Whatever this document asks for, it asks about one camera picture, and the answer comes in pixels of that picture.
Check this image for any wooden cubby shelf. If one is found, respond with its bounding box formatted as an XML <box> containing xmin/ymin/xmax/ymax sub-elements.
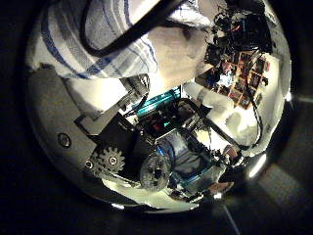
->
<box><xmin>195</xmin><ymin>50</ymin><xmax>272</xmax><ymax>111</ymax></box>

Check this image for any thick black cable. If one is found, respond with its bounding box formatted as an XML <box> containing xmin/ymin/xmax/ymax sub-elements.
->
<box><xmin>78</xmin><ymin>0</ymin><xmax>187</xmax><ymax>58</ymax></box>

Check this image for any blue white plaid cloth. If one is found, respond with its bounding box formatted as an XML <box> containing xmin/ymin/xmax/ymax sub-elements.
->
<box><xmin>28</xmin><ymin>0</ymin><xmax>213</xmax><ymax>81</ymax></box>

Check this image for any teal lit screen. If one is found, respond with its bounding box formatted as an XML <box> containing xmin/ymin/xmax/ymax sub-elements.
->
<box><xmin>135</xmin><ymin>86</ymin><xmax>183</xmax><ymax>117</ymax></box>

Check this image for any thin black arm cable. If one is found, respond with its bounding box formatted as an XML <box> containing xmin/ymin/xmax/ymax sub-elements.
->
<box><xmin>243</xmin><ymin>81</ymin><xmax>266</xmax><ymax>150</ymax></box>

